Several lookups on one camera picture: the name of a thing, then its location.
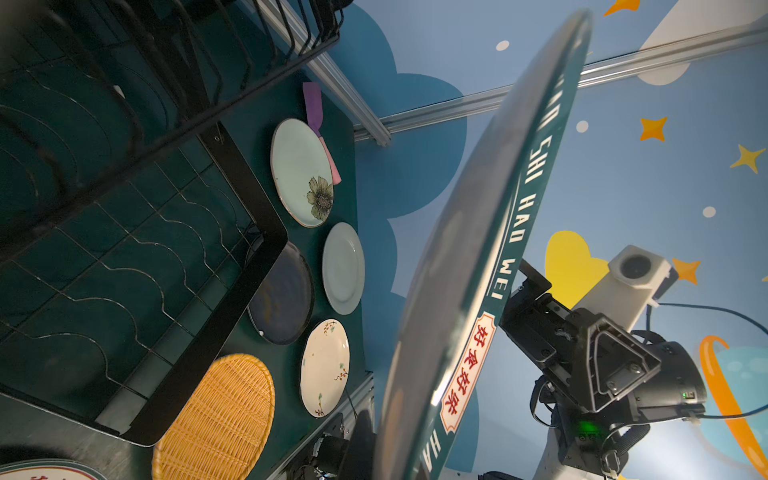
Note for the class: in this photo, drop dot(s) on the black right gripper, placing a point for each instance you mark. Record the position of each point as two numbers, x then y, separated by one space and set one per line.
587 357

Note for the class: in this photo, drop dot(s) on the green rim lettered plate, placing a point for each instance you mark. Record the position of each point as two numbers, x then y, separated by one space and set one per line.
467 271

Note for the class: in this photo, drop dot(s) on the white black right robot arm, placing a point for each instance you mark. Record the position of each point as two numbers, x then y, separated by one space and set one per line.
582 445

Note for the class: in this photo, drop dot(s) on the cream floral sprig plate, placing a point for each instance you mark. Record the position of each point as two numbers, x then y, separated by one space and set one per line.
325 368

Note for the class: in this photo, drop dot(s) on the pale green plain plate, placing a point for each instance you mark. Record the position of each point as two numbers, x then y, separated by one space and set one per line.
343 268

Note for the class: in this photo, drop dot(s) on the dark blue plate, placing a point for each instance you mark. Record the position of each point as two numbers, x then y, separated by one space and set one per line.
282 306

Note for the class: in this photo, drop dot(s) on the pale green flower plate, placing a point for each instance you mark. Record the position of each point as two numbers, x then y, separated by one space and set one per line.
301 173

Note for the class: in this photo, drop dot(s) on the yellow woven round mat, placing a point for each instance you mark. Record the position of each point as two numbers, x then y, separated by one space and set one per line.
224 427

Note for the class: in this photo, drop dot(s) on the purple pink spatula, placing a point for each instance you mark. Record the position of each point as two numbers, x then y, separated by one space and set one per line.
314 112

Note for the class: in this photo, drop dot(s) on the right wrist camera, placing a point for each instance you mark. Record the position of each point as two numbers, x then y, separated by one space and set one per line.
636 280

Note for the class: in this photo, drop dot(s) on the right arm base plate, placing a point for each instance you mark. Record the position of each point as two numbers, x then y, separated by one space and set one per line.
339 457

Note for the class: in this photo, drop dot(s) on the black wire dish rack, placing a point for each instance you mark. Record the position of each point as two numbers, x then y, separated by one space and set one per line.
134 224

